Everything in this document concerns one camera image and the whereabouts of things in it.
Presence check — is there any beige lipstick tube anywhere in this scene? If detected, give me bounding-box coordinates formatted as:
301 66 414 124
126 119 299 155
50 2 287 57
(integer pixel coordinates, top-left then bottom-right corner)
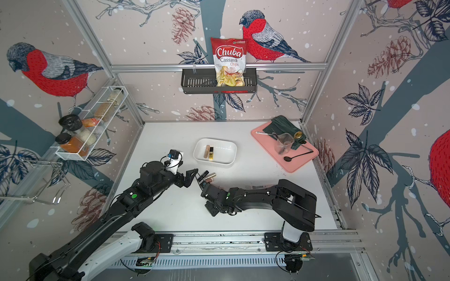
204 145 210 159

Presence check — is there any white plastic storage box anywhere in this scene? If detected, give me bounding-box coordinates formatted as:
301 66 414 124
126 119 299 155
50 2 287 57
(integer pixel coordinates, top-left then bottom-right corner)
193 138 237 167

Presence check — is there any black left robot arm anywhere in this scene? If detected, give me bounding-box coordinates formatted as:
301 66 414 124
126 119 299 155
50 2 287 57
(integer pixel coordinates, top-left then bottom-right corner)
28 159 198 281

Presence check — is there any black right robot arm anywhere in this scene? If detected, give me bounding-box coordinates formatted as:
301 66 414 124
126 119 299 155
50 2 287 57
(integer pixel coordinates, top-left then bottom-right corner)
199 179 320 233

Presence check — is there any tan cap lip gloss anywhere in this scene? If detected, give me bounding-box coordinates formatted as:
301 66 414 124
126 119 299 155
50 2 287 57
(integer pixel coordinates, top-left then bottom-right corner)
205 173 216 180

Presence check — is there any black spoon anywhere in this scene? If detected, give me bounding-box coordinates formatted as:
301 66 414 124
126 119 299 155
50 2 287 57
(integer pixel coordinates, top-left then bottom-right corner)
283 151 314 162

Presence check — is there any pink rectangular tray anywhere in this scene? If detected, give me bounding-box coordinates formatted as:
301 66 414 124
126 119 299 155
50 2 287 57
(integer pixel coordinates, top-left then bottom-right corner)
251 122 319 173

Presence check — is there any clear plastic cup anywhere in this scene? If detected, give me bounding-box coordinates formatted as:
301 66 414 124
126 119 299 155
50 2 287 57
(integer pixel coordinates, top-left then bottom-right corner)
275 133 295 155

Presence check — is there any dark green folded cloth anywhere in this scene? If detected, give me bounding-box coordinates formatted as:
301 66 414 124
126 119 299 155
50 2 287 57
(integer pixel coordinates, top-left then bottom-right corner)
262 115 307 150

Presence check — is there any gold spoon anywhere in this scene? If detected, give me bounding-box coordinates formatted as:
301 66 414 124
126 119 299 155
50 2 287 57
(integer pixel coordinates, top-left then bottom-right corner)
294 131 306 145

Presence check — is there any orange spice jar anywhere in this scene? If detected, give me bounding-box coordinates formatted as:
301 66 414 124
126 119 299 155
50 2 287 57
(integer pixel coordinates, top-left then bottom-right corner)
55 133 89 157

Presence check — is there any black lid spice jar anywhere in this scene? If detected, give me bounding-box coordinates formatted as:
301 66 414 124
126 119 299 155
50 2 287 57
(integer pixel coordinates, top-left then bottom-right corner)
59 114 97 146

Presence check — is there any red cassava chips bag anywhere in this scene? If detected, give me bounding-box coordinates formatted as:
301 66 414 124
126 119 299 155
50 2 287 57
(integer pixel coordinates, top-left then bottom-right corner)
210 38 247 87

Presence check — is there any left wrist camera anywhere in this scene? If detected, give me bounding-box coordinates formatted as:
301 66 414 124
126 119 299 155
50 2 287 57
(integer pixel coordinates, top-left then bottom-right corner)
164 149 184 174

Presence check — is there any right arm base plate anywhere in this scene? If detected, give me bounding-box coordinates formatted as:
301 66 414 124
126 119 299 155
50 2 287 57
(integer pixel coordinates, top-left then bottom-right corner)
263 231 313 252

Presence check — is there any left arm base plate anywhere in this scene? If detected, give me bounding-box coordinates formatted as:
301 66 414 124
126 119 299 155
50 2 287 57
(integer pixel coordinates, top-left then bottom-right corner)
136 234 174 254

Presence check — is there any white handle utensil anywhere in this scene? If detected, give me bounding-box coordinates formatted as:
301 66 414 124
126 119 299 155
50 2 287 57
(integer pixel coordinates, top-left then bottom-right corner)
256 131 278 138

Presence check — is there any black wall basket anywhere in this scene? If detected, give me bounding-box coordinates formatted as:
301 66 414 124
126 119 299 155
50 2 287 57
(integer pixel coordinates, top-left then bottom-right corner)
180 67 258 95

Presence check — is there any white wire spice rack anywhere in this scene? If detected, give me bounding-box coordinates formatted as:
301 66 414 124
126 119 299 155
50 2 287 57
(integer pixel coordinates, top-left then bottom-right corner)
56 85 128 161

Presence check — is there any metal wire hook rack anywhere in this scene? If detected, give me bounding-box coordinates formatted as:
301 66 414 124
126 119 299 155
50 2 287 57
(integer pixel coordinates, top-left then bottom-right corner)
1 158 71 206

